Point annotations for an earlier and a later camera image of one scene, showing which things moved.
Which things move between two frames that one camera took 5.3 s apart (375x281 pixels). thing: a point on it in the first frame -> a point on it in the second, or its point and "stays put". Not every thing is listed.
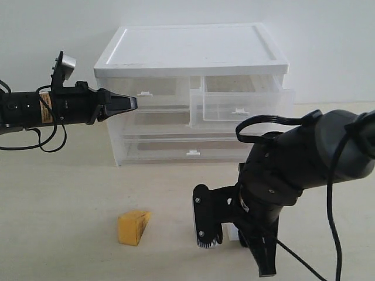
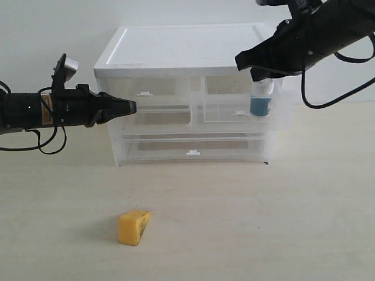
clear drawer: x=154 y=94 stays put
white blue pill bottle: x=233 y=232 -> x=261 y=97
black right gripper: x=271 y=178 -> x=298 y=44
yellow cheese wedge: x=131 y=226 stays put
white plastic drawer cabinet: x=186 y=93 stays put
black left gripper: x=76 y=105 stays put
